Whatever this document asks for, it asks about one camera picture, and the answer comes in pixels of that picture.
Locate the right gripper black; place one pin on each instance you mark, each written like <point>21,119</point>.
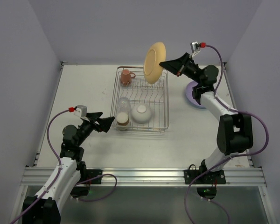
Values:
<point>184,64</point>

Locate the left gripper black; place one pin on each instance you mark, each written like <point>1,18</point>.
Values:
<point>93,122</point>

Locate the yellow plate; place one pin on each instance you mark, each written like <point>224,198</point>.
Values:
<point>155,55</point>

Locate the purple plate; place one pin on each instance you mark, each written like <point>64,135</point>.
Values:
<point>188,94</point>

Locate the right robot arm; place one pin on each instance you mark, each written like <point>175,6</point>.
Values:
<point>234,134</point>

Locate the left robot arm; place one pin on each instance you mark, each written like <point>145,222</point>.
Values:
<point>45,207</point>

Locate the white and brown cup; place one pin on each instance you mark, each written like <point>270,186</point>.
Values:
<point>122,119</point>

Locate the clear drinking glass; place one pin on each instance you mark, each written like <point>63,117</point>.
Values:
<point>123,105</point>

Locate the white bowl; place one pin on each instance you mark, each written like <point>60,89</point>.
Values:
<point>141,113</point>

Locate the pink mug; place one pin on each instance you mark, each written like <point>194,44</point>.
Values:
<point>126,77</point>

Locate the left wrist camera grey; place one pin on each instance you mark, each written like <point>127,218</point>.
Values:
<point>80,111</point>

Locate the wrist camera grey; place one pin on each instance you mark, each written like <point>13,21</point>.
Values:
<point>195,48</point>
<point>80,111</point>

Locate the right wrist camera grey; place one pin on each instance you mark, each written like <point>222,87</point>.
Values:
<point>195,48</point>

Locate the metal wire dish rack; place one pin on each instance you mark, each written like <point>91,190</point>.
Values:
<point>139,91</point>

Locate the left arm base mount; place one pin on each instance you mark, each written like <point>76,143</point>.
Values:
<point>84,189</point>

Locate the aluminium front rail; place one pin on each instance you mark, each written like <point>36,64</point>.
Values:
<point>153,177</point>

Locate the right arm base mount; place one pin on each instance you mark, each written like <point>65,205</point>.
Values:
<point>207,184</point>

